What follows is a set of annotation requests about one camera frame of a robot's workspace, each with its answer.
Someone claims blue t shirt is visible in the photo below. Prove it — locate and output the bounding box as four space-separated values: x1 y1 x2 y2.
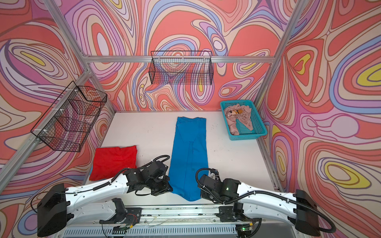
169 117 208 202

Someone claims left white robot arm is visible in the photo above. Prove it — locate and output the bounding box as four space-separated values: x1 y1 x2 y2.
37 155 173 237

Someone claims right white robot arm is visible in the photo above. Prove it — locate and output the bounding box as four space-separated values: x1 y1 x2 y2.
195 168 336 238

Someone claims folded red t shirt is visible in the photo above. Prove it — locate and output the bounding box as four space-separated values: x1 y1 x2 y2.
89 145 138 181

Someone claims teal plastic laundry basket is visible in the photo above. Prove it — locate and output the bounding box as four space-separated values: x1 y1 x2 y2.
220 100 267 140

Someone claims beige t shirt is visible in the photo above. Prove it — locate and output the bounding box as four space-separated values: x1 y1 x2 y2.
224 104 254 135

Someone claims aluminium horizontal back bar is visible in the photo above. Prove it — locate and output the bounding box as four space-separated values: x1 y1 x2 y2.
83 55 276 63

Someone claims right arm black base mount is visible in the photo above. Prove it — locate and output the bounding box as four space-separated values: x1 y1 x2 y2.
216 202 261 223

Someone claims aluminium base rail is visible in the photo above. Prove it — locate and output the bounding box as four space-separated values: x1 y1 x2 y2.
47 202 307 238

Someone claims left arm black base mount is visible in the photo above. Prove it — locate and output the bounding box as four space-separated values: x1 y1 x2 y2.
99 198 142 225

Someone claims black wire basket left wall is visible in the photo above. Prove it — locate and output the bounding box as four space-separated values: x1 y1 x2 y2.
30 81 107 152

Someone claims black wire basket wall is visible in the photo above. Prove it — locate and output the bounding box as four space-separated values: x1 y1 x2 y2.
30 81 107 152
148 50 214 85

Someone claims black wire basket back wall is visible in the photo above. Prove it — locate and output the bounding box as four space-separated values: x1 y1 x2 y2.
148 50 214 85

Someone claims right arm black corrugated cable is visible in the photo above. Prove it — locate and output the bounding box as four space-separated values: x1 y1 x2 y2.
195 168 337 234

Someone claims aluminium left frame post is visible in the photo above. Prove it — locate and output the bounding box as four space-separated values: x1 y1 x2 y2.
1 1 113 198

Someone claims aluminium frame corner post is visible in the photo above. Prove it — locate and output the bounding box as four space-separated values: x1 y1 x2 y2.
254 0 310 109

